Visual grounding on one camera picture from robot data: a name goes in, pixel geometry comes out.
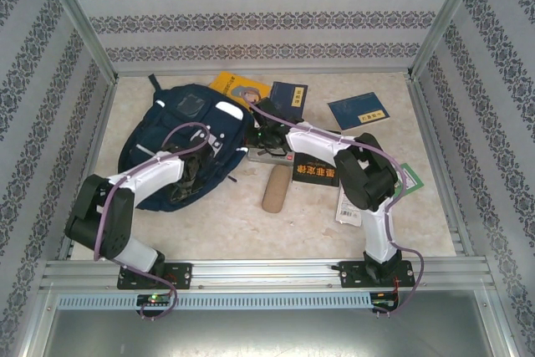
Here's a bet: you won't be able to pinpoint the grey pen box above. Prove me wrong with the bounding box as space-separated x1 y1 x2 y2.
246 145 296 166

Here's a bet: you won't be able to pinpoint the thick dark blue book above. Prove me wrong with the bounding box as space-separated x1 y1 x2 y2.
261 80 309 120

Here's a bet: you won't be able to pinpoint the black book orange letters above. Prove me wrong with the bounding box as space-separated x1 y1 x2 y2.
291 151 342 188

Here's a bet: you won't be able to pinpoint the tan pencil case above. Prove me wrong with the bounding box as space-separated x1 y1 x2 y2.
261 164 291 214

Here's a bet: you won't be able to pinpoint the navy blue backpack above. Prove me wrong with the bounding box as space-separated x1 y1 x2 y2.
118 74 252 212

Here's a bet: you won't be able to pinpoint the yellow illustrated book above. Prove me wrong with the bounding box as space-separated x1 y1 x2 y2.
207 71 273 114

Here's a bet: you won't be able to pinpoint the thin blue book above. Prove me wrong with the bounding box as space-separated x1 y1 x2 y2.
327 92 390 131

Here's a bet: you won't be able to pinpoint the white red ruler package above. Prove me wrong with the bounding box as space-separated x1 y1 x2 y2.
334 183 364 227

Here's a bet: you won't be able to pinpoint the small circuit board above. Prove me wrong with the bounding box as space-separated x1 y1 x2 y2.
136 293 173 307
370 291 401 307

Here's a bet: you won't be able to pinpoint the grey metal sheet tray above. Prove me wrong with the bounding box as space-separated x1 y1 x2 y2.
39 289 513 357

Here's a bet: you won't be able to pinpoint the short aluminium table edge rail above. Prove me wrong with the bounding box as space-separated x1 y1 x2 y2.
112 67 415 79

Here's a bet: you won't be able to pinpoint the long aluminium table edge rail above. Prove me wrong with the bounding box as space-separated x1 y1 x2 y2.
56 79 120 262
407 76 476 258

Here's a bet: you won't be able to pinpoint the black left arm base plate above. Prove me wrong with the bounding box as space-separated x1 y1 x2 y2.
116 262 193 291

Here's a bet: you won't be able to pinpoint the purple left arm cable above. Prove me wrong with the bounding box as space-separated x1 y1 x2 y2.
94 121 212 323

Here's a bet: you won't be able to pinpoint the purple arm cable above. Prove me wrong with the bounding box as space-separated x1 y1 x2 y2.
244 95 427 320
94 121 212 323

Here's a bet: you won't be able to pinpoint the aluminium mounting rail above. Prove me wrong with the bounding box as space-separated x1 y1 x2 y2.
39 259 492 291

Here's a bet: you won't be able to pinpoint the grey slotted cable duct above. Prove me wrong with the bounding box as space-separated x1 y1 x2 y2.
55 292 374 310

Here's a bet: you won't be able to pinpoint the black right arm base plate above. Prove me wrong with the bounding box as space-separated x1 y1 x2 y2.
339 260 415 290

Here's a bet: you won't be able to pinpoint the aluminium frame post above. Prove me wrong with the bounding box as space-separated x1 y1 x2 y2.
407 0 490 82
35 0 120 84

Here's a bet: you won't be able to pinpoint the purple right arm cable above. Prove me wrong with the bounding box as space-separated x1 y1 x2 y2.
244 95 427 320

